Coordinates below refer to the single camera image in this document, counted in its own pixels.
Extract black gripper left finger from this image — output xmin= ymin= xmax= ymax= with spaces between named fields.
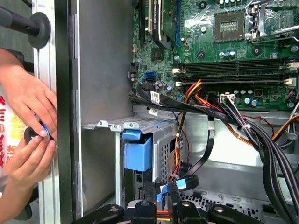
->
xmin=72 ymin=180 xmax=157 ymax=224

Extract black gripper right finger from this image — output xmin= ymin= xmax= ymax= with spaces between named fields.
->
xmin=168 ymin=181 xmax=264 ymax=224

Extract hard disk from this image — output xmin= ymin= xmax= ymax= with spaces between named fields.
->
xmin=121 ymin=129 xmax=156 ymax=206

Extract multicolour disk power wire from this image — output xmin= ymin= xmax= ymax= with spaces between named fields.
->
xmin=156 ymin=112 xmax=190 ymax=221

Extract black disk data wire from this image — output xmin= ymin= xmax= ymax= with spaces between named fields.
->
xmin=155 ymin=114 xmax=215 ymax=203

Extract round black tool blue ring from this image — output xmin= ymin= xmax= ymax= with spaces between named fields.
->
xmin=24 ymin=120 xmax=56 ymax=145

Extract metal disk bay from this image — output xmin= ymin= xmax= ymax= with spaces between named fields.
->
xmin=81 ymin=116 xmax=185 ymax=210

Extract black RAM slot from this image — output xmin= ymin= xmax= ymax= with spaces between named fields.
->
xmin=172 ymin=60 xmax=294 ymax=73
xmin=174 ymin=74 xmax=294 ymax=86

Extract person's right hand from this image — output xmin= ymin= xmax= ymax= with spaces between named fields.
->
xmin=4 ymin=135 xmax=58 ymax=182

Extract person's left hand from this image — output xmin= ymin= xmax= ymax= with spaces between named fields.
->
xmin=4 ymin=64 xmax=58 ymax=138

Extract white power connector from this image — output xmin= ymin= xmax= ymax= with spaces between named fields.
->
xmin=219 ymin=92 xmax=236 ymax=104

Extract black PC case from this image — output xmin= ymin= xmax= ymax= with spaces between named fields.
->
xmin=55 ymin=0 xmax=299 ymax=224

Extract green motherboard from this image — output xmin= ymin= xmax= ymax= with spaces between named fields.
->
xmin=130 ymin=0 xmax=299 ymax=112

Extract square CPU socket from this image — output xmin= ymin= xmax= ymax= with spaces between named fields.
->
xmin=213 ymin=11 xmax=245 ymax=43

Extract black graphics card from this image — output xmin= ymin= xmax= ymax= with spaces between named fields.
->
xmin=146 ymin=0 xmax=179 ymax=50

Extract metal locking lever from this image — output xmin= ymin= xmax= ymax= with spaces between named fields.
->
xmin=251 ymin=32 xmax=299 ymax=45

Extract metal socket cover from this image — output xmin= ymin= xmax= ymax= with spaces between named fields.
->
xmin=256 ymin=0 xmax=299 ymax=40

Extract black rod with round flange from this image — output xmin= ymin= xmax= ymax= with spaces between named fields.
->
xmin=0 ymin=6 xmax=51 ymax=50

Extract black wire bundle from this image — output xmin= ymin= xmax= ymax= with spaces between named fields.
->
xmin=128 ymin=84 xmax=299 ymax=224

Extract orange red wire bundle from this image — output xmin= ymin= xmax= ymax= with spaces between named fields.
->
xmin=183 ymin=78 xmax=259 ymax=147

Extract orange yellow black wires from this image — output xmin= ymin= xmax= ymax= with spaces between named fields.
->
xmin=271 ymin=102 xmax=299 ymax=150

